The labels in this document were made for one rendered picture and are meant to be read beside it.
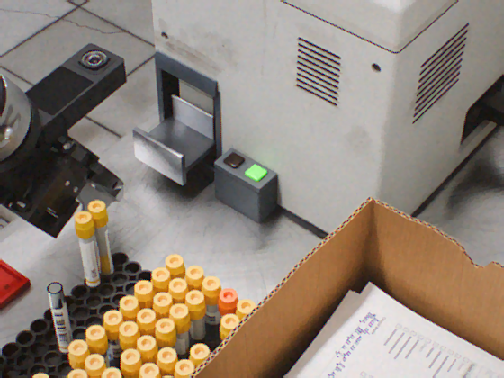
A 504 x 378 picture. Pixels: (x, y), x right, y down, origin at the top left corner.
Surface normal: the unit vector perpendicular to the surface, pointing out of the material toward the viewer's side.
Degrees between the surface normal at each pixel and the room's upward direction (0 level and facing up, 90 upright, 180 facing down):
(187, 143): 0
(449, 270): 87
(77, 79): 1
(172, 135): 0
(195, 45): 90
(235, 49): 90
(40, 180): 30
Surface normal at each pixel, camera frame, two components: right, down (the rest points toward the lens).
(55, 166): -0.31, -0.33
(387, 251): -0.59, 0.57
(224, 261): 0.00, -0.70
